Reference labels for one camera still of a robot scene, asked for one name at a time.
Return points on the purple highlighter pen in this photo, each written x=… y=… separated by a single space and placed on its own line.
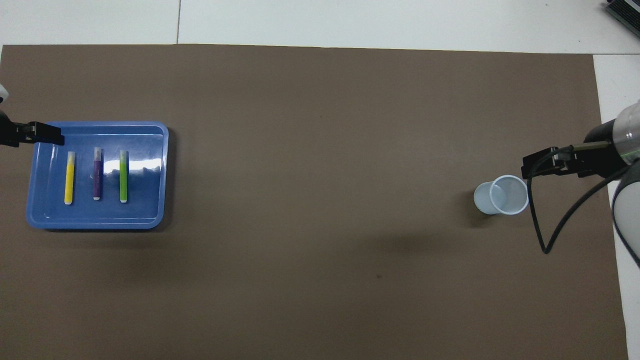
x=97 y=175

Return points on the green highlighter pen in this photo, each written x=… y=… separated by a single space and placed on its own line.
x=123 y=177

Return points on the blue plastic tray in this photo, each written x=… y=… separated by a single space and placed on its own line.
x=145 y=175

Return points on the grey ribbed device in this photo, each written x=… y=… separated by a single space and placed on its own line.
x=625 y=12

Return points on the yellow highlighter pen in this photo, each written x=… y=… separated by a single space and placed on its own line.
x=70 y=179

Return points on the brown table mat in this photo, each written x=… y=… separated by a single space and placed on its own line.
x=325 y=150

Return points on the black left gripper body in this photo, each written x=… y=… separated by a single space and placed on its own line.
x=5 y=132

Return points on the light blue mesh pen cup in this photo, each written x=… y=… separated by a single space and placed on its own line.
x=500 y=196

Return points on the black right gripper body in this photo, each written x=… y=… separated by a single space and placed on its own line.
x=600 y=150

